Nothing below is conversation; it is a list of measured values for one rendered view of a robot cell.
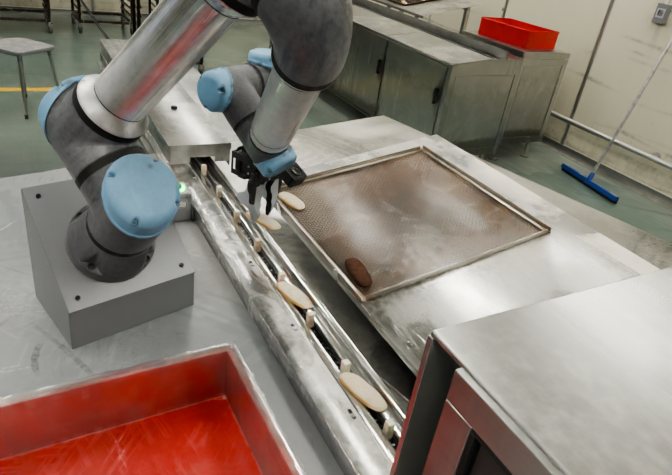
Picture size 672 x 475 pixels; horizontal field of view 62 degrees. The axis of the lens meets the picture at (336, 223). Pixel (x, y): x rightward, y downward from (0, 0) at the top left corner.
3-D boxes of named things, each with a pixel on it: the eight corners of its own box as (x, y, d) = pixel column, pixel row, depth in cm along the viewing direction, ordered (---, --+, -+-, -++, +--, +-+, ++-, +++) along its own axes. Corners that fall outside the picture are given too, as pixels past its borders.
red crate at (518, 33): (476, 33, 451) (480, 16, 445) (506, 34, 470) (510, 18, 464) (524, 49, 415) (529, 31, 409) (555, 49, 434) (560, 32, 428)
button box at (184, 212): (154, 220, 145) (154, 182, 140) (185, 217, 149) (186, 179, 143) (162, 236, 139) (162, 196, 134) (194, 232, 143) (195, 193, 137)
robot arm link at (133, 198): (110, 267, 90) (132, 236, 79) (67, 196, 90) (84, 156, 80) (173, 237, 98) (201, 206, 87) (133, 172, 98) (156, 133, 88)
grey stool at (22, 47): (65, 107, 423) (59, 45, 401) (26, 119, 392) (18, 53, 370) (26, 96, 431) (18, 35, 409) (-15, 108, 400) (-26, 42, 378)
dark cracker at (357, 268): (341, 260, 120) (341, 256, 120) (357, 257, 121) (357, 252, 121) (358, 289, 113) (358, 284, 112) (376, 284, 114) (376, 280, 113)
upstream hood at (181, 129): (100, 55, 251) (99, 35, 247) (141, 56, 260) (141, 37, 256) (169, 170, 158) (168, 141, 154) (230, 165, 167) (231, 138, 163)
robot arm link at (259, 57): (236, 48, 108) (266, 45, 114) (234, 104, 113) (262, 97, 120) (267, 58, 104) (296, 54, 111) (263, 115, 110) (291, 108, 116)
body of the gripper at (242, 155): (253, 167, 128) (257, 116, 122) (282, 179, 124) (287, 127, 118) (229, 175, 122) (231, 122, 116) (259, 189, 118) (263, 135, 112)
